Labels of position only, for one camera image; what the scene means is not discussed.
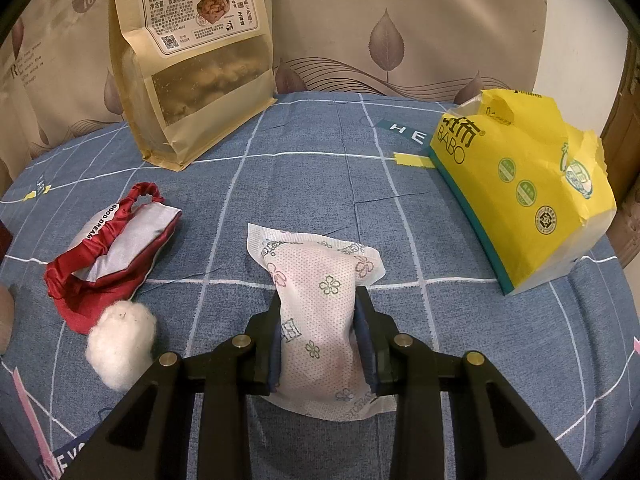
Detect floral white sachet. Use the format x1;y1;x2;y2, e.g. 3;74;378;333
247;224;396;422

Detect kraft paper snack bag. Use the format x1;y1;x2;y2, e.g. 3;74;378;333
108;0;274;171

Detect gold red tin box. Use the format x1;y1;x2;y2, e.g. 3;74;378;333
0;221;13;261

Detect yellow tissue pack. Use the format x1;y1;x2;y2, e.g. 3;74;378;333
427;89;616;295

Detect blue checked tablecloth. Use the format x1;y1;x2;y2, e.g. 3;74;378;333
1;92;639;479

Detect beige leaf print curtain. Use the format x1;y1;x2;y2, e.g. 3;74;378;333
1;0;547;186

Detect brown wooden door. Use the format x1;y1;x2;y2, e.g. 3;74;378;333
601;37;640;268

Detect pink ceramic mug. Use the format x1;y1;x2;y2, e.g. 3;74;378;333
0;285;15;354

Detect red sleep mask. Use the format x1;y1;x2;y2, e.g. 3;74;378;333
44;182;182;335

